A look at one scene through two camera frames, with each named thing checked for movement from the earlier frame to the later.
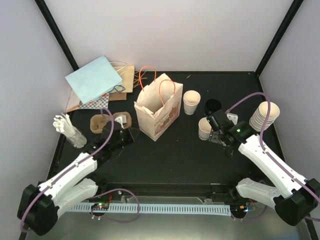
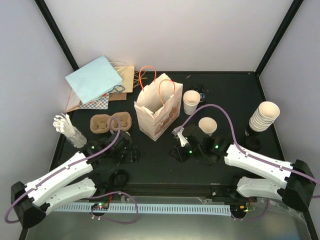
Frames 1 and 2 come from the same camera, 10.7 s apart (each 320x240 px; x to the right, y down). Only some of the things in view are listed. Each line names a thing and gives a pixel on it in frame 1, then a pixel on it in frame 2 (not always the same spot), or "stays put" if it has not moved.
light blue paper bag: (95, 80) stays put
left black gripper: (130, 137) -> (132, 156)
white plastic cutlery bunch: (63, 124) stays put
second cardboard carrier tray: (98, 122) stays put
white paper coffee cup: (204, 128) stays put
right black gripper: (214, 137) -> (180, 156)
